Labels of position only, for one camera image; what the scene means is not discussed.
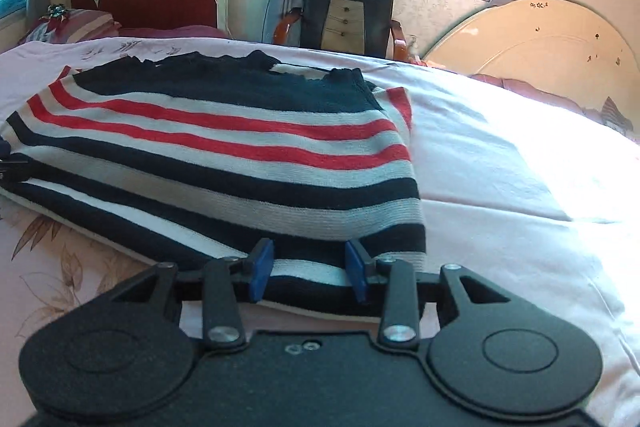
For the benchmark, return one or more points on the striped pillow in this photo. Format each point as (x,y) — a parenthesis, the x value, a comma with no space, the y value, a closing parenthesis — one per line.
(70,26)

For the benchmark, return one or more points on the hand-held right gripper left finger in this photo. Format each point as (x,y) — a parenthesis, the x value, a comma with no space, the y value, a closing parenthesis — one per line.
(260,269)

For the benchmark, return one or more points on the pump bottle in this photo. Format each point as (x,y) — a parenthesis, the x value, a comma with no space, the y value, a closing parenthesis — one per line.
(413,46)

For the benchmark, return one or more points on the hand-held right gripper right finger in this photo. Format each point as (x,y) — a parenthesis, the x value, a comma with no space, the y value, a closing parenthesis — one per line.
(356,269)

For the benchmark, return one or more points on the black leather armchair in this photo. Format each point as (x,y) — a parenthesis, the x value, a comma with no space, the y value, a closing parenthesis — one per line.
(345,7)

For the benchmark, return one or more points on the striped knit sweater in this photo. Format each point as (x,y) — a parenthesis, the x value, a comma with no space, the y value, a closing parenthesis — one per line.
(225,167)

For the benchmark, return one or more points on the floral pink bed sheet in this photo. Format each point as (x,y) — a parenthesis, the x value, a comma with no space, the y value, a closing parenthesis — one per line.
(500,217)

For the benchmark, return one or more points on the round cream board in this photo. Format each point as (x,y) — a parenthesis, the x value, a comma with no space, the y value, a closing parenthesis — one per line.
(545,52)

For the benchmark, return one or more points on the small beige drawer chest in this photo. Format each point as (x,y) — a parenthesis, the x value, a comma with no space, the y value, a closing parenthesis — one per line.
(342,24)

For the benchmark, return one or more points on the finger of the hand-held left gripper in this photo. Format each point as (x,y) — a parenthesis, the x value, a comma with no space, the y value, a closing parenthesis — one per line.
(12,167)

